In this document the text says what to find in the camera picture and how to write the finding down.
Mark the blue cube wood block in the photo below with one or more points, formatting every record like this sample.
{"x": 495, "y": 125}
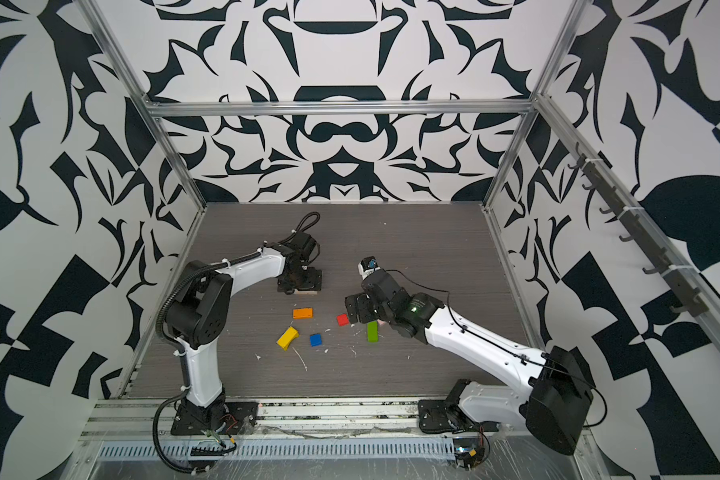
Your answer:
{"x": 315, "y": 339}

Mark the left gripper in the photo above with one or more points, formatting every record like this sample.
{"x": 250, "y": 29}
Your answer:
{"x": 314, "y": 283}

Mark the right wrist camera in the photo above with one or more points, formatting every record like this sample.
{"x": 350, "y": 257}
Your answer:
{"x": 367, "y": 266}

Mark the aluminium frame crossbar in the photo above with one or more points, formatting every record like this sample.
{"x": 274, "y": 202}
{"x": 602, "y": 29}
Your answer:
{"x": 197, "y": 109}

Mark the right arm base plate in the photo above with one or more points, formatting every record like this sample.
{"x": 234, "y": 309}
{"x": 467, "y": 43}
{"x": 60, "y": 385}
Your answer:
{"x": 441, "y": 416}

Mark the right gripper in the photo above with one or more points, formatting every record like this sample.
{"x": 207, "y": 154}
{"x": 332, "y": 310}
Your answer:
{"x": 362, "y": 299}

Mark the green wood block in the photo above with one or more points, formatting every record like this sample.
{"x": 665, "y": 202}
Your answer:
{"x": 372, "y": 332}

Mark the black hook rack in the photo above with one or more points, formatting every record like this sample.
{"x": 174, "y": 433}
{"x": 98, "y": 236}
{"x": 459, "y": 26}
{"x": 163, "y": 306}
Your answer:
{"x": 642, "y": 230}

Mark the orange wood block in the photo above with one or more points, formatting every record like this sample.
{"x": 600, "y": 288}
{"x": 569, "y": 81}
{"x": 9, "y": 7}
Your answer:
{"x": 302, "y": 313}

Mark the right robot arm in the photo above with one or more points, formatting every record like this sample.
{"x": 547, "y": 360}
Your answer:
{"x": 550, "y": 395}

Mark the aluminium front rail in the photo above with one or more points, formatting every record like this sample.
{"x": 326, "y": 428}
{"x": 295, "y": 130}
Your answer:
{"x": 384, "y": 428}

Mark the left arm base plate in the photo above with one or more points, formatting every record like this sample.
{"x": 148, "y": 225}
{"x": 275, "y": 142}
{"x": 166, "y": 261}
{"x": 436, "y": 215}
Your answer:
{"x": 230, "y": 418}

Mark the yellow arch wood block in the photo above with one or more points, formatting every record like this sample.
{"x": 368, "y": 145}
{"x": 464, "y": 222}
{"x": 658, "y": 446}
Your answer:
{"x": 287, "y": 338}

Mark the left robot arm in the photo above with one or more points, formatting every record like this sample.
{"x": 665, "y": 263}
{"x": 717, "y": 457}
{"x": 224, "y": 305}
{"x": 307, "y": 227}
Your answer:
{"x": 194, "y": 314}

